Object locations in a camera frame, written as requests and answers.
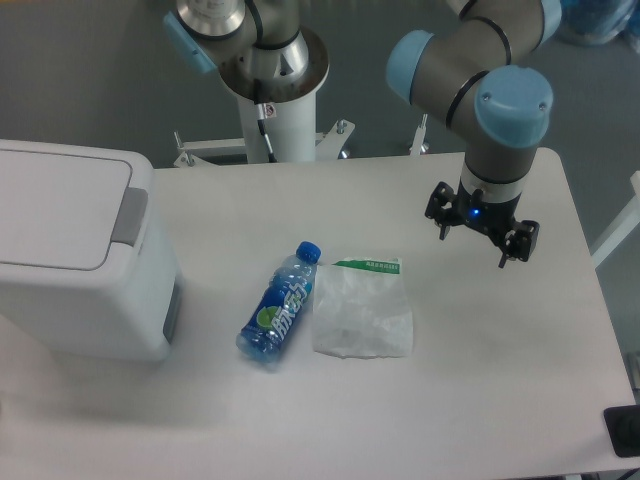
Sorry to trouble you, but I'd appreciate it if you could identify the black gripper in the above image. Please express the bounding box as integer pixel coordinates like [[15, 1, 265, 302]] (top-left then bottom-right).
[[425, 163, 540, 268]]

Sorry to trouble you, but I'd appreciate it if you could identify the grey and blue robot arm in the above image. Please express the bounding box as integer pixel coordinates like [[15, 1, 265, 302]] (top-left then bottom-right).
[[163, 1, 562, 262]]

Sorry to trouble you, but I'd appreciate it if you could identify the white trash can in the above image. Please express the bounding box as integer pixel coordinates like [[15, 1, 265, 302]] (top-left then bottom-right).
[[1, 140, 183, 361]]

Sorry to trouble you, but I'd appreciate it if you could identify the white trash can lid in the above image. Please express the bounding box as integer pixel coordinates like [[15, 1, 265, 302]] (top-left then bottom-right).
[[1, 143, 153, 271]]

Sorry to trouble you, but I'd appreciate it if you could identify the white plastic bag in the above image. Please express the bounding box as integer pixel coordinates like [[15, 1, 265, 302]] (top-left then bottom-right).
[[311, 257, 414, 359]]

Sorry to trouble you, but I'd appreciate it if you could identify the blue plastic drink bottle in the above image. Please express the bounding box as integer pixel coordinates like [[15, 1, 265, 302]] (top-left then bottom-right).
[[236, 241, 321, 363]]

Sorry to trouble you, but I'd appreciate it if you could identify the black device table corner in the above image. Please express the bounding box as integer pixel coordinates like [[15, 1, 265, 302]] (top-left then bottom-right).
[[603, 405, 639, 458]]

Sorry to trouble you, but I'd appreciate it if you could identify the white metal frame right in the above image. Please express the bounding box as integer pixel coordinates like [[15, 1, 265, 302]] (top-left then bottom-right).
[[590, 171, 639, 268]]

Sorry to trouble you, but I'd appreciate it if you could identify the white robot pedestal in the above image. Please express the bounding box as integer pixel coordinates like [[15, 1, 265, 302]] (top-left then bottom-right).
[[172, 25, 357, 168]]

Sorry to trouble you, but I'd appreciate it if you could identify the black cable on pedestal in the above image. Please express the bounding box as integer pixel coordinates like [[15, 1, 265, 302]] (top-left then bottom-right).
[[252, 78, 279, 164]]

